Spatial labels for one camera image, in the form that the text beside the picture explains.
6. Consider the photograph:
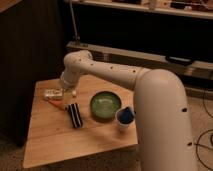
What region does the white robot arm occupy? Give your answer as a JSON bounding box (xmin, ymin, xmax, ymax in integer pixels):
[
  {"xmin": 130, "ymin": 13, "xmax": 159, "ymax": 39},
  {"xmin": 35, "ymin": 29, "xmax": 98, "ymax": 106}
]
[{"xmin": 60, "ymin": 50, "xmax": 198, "ymax": 171}]

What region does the clear plastic bottle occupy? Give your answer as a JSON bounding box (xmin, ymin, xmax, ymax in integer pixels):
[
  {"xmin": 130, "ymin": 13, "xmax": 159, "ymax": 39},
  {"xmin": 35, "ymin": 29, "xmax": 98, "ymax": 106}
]
[{"xmin": 43, "ymin": 89, "xmax": 76, "ymax": 100}]

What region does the black white striped block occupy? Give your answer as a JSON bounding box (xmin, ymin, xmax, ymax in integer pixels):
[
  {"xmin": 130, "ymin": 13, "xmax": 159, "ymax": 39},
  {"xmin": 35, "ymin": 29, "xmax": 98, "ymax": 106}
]
[{"xmin": 68, "ymin": 103, "xmax": 83, "ymax": 128}]

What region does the wooden table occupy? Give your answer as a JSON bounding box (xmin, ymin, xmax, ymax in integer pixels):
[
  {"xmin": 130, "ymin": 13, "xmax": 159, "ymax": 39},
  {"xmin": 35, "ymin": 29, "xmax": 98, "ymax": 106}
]
[{"xmin": 23, "ymin": 75, "xmax": 137, "ymax": 168}]

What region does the green round plate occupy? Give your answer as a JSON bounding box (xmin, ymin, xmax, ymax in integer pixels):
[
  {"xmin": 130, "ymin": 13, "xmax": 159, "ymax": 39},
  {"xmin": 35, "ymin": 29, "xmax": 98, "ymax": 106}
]
[{"xmin": 90, "ymin": 91, "xmax": 122, "ymax": 119}]

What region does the metal pole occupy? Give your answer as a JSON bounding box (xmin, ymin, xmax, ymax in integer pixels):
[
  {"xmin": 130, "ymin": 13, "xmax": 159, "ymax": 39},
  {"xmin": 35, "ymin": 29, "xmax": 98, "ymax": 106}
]
[{"xmin": 69, "ymin": 0, "xmax": 80, "ymax": 45}]

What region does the dark cabinet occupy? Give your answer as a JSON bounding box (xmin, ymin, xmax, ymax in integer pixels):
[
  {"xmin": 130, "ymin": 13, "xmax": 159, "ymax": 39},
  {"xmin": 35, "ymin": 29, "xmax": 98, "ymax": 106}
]
[{"xmin": 0, "ymin": 0, "xmax": 65, "ymax": 146}]

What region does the upper wooden shelf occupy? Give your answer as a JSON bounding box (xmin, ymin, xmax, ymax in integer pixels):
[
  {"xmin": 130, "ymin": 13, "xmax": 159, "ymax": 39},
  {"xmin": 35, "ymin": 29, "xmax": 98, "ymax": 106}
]
[{"xmin": 63, "ymin": 0, "xmax": 213, "ymax": 20}]

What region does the grey metal rail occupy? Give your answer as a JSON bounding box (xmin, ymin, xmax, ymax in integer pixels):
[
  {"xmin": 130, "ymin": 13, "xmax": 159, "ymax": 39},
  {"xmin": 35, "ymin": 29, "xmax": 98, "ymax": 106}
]
[{"xmin": 67, "ymin": 42, "xmax": 213, "ymax": 79}]

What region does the black floor cable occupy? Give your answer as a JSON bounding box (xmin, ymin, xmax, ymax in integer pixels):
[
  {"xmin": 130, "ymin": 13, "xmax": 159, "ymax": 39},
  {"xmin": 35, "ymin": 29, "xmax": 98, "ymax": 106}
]
[{"xmin": 195, "ymin": 88, "xmax": 213, "ymax": 171}]

